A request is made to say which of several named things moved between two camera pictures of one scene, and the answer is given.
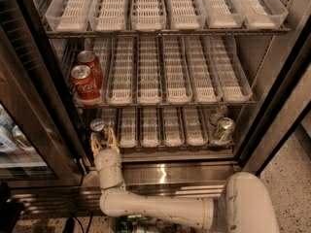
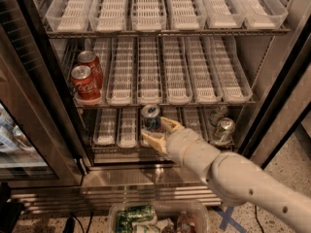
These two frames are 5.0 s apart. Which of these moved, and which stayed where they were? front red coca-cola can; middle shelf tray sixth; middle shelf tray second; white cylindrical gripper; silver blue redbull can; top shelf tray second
Moved: white cylindrical gripper; silver blue redbull can
Stayed: front red coca-cola can; middle shelf tray sixth; top shelf tray second; middle shelf tray second
